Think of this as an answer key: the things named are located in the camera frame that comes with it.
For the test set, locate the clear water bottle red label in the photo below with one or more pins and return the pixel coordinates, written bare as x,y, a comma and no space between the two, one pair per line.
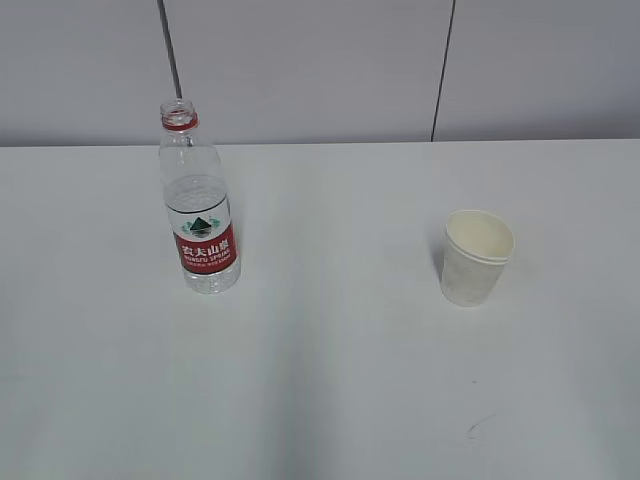
196,198

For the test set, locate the white paper cup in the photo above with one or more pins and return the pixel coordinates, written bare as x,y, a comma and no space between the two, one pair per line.
478,246

